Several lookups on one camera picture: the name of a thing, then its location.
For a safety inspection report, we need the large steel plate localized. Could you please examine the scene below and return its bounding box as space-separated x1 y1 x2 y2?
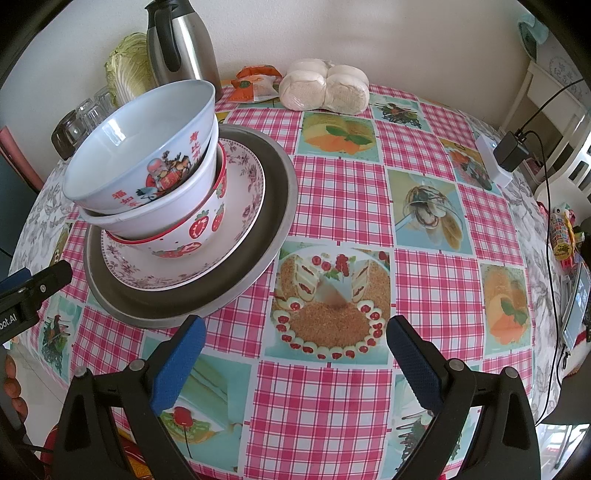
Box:
84 124 297 329

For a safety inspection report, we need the pink floral plate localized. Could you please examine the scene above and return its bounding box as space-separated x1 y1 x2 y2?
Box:
100 138 266 292

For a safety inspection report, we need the red rimmed strawberry bowl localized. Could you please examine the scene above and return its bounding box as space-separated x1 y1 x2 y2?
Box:
102 143 228 258

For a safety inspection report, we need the light blue printed bowl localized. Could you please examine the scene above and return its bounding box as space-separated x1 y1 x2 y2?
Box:
62 80 215 215

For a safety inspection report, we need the left hand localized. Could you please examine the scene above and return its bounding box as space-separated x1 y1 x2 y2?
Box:
3 355 28 422

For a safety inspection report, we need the grey floral cloth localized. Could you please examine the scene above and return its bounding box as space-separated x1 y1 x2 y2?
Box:
9 160 78 274

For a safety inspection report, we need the clear drinking glass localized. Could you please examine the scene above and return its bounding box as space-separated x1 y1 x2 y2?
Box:
94 87 117 117
76 98 108 136

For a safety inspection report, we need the napa cabbage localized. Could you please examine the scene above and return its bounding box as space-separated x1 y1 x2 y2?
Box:
104 32 156 107

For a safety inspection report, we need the colourful candy pack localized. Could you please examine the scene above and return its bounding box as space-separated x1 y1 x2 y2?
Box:
549 203 584 270

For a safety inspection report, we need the checkered picture tablecloth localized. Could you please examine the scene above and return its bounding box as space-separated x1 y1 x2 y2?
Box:
27 78 546 480

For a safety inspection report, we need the white box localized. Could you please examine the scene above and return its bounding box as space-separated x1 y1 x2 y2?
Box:
476 134 513 188

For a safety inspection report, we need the white cabinet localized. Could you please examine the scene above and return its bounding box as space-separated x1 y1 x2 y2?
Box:
501 62 590 217

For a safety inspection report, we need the steel thermos jug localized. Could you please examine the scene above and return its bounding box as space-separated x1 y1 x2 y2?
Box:
145 0 222 101

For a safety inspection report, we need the black power adapter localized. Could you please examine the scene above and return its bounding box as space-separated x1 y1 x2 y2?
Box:
493 132 531 172

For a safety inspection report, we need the orange snack packet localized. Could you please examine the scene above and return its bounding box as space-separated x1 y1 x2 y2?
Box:
228 65 283 104

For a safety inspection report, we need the black cable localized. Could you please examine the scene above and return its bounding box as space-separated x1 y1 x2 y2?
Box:
498 78 588 430

